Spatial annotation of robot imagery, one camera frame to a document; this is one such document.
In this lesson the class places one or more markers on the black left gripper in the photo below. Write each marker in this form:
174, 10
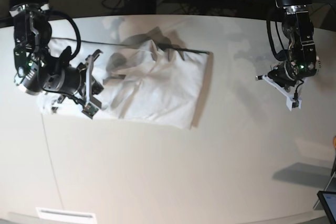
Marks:
283, 75

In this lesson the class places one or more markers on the tablet screen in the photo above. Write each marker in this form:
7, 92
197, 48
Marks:
327, 200

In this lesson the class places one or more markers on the white T-shirt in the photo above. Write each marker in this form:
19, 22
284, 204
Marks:
146, 82

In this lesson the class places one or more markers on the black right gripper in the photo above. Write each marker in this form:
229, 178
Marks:
68, 80

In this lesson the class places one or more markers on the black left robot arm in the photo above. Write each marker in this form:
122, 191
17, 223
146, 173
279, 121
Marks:
300, 59

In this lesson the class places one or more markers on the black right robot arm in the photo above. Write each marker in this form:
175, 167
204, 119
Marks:
36, 69

